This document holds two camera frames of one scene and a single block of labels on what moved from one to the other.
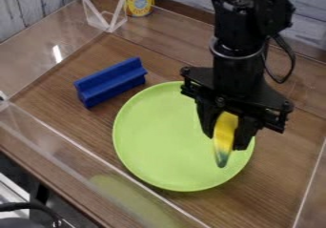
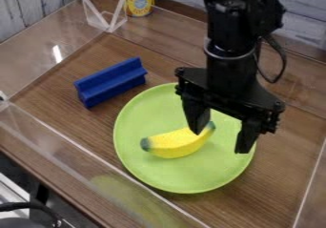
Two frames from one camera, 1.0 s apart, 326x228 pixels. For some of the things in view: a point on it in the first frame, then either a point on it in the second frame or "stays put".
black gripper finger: [210, 107] → [198, 114]
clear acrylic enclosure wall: [59, 186] stays put
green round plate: [161, 146] stays put
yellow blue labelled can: [139, 3] stays put
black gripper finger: [247, 127] stays put
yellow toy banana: [224, 136] → [176, 143]
